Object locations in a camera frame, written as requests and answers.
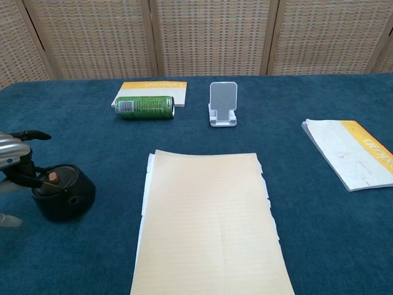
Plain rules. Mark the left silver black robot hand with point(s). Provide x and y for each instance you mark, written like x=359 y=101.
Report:
x=13 y=147

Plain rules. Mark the black round container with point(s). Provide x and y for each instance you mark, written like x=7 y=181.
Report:
x=70 y=193

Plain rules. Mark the woven bamboo screen panel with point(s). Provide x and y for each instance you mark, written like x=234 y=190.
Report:
x=212 y=37
x=385 y=52
x=325 y=37
x=92 y=37
x=15 y=46

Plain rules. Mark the green drink can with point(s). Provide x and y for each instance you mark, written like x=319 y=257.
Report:
x=144 y=107

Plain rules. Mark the clean orange white Lexicon notebook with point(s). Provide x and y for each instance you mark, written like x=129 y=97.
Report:
x=165 y=89

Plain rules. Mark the cream lined paper pad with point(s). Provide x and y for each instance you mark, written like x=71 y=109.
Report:
x=208 y=221

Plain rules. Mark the white grey phone stand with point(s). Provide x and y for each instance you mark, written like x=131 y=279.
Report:
x=223 y=101

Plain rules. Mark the blue felt table cover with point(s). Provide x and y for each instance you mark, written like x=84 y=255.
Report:
x=307 y=230

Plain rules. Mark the red-scribbled orange white Lexicon notebook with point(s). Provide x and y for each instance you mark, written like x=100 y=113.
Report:
x=347 y=153

